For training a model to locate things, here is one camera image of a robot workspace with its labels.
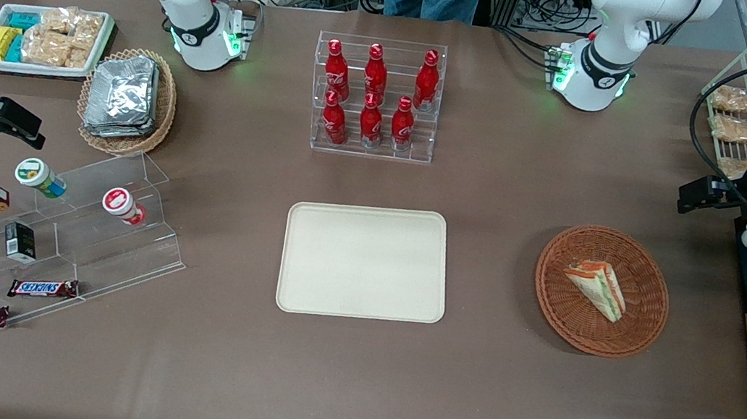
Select red Coca-Cola bottle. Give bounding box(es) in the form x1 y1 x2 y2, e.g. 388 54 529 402
318 89 353 147
356 90 388 150
321 38 357 103
387 93 420 153
360 41 394 103
411 47 444 114

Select triangular sandwich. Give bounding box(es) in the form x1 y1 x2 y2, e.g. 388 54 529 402
557 256 632 325

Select silver foil pouch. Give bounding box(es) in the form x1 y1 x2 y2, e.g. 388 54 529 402
85 49 163 130
80 111 157 145

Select red lid yogurt cup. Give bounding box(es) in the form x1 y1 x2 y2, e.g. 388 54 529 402
99 185 150 228

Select tangled black cable bundle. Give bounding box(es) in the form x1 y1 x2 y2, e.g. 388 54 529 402
496 0 597 54

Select green lid yogurt cup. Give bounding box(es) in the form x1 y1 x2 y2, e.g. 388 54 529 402
12 155 71 200

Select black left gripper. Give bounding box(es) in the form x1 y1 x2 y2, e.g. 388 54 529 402
676 171 747 223

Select clear bag of rice crackers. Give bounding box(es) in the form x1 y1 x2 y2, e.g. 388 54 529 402
708 83 747 117
714 154 747 182
70 12 106 53
20 28 93 72
39 5 79 38
707 112 747 146

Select beige plastic tray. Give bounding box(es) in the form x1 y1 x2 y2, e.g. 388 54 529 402
274 191 459 334

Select teal snack packet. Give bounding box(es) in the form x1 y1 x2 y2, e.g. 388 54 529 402
5 33 27 64
7 9 43 34

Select clear acrylic step display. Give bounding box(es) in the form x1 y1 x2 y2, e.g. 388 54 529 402
0 132 201 377

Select small black carton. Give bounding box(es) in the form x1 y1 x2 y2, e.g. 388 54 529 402
0 220 41 265

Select round brown wicker basket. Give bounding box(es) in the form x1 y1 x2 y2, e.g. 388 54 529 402
525 218 680 365

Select clear acrylic bottle rack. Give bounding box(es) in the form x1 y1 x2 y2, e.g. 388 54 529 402
303 28 450 167

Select yellow snack packet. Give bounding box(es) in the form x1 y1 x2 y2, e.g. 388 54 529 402
0 25 24 64

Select oval tan wicker basket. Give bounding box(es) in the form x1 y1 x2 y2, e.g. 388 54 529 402
72 41 184 163

